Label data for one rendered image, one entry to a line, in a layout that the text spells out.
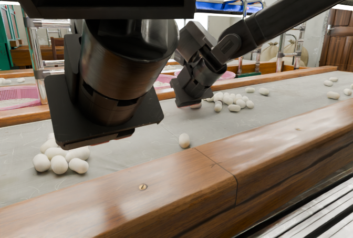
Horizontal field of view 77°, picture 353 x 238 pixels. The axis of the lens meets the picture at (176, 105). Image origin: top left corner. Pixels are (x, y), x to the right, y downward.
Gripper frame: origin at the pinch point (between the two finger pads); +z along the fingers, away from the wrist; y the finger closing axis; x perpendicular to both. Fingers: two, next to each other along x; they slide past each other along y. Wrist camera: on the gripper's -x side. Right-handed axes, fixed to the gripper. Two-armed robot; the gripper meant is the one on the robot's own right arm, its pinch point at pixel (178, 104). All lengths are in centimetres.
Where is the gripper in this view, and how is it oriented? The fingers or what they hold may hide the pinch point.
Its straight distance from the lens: 62.0
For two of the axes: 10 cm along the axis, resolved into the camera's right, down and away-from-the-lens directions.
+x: 3.5, 8.9, -3.0
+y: -8.5, 1.7, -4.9
